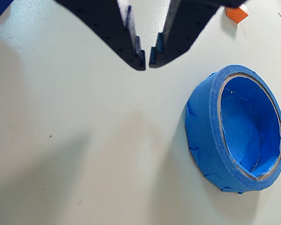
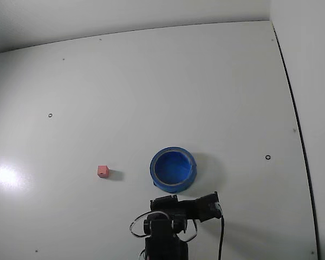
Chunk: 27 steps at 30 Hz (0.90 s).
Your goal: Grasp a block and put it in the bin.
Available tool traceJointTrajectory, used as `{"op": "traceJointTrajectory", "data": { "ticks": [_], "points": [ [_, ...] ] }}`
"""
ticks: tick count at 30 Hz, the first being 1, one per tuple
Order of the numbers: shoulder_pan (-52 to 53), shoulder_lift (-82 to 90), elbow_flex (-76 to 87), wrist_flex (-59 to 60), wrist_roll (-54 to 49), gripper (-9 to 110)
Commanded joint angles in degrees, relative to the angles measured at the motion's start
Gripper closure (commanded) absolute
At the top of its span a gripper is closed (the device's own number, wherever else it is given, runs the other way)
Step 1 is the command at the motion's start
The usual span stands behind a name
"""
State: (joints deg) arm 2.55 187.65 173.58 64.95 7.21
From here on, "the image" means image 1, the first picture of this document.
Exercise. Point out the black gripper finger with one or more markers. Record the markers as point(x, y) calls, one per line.
point(185, 28)
point(112, 25)

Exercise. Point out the small orange cube block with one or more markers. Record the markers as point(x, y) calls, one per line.
point(236, 15)

